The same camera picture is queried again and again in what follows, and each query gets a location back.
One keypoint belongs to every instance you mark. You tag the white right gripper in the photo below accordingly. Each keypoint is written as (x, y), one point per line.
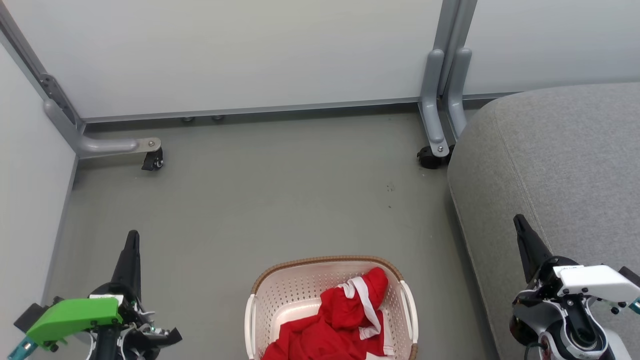
(592, 281)

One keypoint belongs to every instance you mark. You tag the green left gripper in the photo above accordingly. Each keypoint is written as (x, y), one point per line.
(75, 317)

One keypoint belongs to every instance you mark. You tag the red garment with white trim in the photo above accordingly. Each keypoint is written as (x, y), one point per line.
(335, 325)

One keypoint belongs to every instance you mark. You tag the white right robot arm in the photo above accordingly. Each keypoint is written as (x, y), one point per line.
(575, 332)

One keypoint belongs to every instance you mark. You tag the grey fabric sofa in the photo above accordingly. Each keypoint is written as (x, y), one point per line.
(560, 160)

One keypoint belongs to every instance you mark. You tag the black caster wheel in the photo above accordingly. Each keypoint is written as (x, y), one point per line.
(427, 157)
(153, 161)

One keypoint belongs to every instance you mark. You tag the long grey partition foot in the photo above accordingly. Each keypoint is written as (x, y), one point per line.
(105, 145)

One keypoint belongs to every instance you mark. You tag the white perforated laundry basket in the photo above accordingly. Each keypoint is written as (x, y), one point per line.
(290, 290)

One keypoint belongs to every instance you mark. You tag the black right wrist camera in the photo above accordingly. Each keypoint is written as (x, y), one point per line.
(631, 276)

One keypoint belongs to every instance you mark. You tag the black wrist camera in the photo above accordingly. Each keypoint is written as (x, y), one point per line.
(31, 316)
(631, 276)

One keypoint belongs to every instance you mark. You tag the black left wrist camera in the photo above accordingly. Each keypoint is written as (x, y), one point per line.
(31, 316)

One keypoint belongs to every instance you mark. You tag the grey partition post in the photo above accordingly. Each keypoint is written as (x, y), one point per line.
(457, 25)
(30, 65)

